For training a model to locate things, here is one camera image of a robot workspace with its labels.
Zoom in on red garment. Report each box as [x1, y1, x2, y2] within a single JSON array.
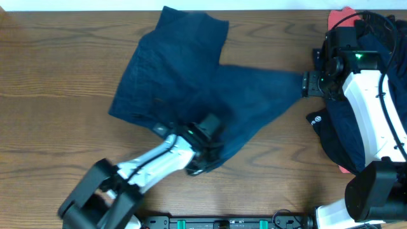
[[328, 6, 361, 31]]

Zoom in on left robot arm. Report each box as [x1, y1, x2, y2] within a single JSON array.
[[57, 114, 224, 229]]

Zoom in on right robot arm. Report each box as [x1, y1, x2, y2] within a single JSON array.
[[302, 27, 406, 228]]

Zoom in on dark blue denim shorts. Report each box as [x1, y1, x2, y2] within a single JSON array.
[[109, 7, 303, 170]]

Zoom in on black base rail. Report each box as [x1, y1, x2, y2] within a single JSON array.
[[141, 213, 317, 229]]

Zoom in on dark blue garment in pile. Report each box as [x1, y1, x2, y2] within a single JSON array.
[[313, 33, 407, 174]]

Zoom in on black knit garment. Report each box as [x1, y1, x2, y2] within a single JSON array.
[[362, 11, 407, 55]]

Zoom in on black garment with logo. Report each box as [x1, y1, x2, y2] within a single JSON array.
[[306, 108, 343, 162]]

